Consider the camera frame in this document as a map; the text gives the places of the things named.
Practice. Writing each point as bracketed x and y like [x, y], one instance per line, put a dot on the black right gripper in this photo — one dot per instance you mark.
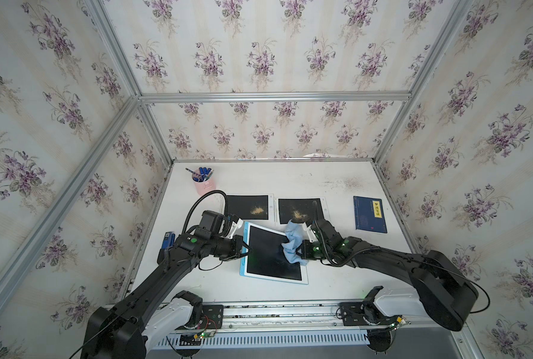
[304, 253]

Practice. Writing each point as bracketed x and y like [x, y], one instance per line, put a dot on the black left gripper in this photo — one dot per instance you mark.
[236, 243]

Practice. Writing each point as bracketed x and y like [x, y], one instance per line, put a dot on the light blue microfiber cloth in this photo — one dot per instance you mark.
[295, 234]

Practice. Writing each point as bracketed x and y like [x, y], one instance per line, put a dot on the white framed tablet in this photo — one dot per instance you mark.
[251, 207]
[300, 210]

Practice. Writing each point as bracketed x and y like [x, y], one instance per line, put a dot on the blue framed drawing tablet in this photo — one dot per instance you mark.
[265, 257]

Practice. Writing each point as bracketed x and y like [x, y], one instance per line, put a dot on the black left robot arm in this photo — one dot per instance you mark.
[131, 327]

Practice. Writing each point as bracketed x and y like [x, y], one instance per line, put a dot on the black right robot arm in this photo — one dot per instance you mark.
[446, 294]

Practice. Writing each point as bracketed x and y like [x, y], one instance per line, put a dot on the pink pen cup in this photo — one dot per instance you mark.
[203, 186]

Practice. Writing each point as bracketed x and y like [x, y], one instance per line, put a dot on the dark blue book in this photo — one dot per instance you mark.
[369, 214]

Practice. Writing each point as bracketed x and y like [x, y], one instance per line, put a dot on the small green circuit board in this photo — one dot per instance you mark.
[196, 339]

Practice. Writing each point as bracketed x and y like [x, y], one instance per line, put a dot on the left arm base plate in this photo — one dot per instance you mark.
[205, 317]

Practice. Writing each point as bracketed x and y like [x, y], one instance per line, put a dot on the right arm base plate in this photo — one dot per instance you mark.
[361, 313]

